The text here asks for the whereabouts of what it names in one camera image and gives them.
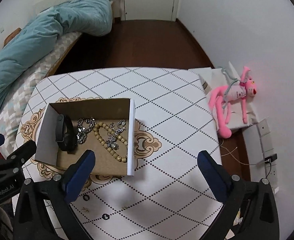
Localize black smart band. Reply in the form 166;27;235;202
55;114;77;154

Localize open white cardboard box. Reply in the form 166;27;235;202
34;98;135;176

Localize wooden bead bracelet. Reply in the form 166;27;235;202
93;121;129;164

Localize checkered bed mattress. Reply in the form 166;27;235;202
0;31;81;158

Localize wall power strip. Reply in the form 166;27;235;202
257;118;279;194

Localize teal blanket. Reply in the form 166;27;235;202
0;0;113;107

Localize pink panther plush toy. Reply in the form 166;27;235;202
209;66;257;139

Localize wooden headboard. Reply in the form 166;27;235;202
3;28;21;47

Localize white charging cable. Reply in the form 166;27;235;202
220;144;266;166

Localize silver crystal bracelet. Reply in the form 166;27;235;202
105;119;127;150

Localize black plug adapter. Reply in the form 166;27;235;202
264;153;278;164

